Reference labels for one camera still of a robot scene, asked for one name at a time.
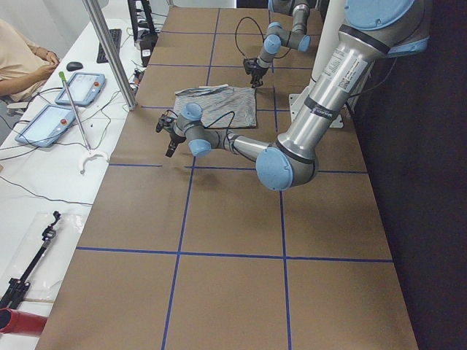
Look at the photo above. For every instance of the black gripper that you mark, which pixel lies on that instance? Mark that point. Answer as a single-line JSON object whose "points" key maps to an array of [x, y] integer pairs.
{"points": [[257, 71], [174, 138]]}

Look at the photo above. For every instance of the navy white striped polo shirt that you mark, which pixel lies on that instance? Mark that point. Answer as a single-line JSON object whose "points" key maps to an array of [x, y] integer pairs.
{"points": [[221, 105]]}

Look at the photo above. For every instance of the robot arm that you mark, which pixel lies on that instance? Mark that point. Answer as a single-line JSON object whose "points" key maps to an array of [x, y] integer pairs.
{"points": [[369, 30], [276, 37]]}

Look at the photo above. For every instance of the upper small circuit board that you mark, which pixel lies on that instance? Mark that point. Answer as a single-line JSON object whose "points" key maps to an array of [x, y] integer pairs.
{"points": [[138, 76]]}

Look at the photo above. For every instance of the silver grabber claw tool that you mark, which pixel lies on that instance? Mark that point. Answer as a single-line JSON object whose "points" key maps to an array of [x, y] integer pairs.
{"points": [[90, 153]]}

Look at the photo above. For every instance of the upper teach pendant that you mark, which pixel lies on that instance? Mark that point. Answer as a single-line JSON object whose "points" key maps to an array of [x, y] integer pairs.
{"points": [[84, 87]]}

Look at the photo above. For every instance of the teach pendant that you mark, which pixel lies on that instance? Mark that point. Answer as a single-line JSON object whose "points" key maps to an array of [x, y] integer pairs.
{"points": [[47, 127], [84, 87]]}

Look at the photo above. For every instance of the black box with white label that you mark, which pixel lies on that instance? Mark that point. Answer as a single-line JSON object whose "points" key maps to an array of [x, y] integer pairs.
{"points": [[147, 44]]}

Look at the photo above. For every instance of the black computer mouse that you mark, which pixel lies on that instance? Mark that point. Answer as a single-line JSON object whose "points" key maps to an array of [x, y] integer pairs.
{"points": [[74, 66]]}

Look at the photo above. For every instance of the lower teach pendant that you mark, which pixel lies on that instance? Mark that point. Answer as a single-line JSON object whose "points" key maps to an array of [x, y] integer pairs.
{"points": [[47, 127]]}

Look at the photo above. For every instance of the seated person in beige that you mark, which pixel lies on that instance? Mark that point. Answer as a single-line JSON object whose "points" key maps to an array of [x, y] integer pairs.
{"points": [[25, 66]]}

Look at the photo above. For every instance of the clear plastic sheet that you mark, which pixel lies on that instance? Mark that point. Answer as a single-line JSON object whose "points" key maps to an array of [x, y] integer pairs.
{"points": [[48, 274]]}

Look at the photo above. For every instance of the red fire extinguisher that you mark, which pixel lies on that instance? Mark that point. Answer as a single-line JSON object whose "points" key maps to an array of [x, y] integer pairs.
{"points": [[18, 322]]}

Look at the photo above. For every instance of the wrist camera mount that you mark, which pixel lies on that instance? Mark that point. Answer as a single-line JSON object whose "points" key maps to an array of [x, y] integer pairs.
{"points": [[165, 122], [250, 65]]}

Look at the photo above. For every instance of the aluminium frame post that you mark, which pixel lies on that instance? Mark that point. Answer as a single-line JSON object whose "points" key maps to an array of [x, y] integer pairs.
{"points": [[102, 31]]}

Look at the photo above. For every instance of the black step stool frame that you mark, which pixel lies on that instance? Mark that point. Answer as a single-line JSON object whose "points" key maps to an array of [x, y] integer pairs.
{"points": [[147, 19]]}

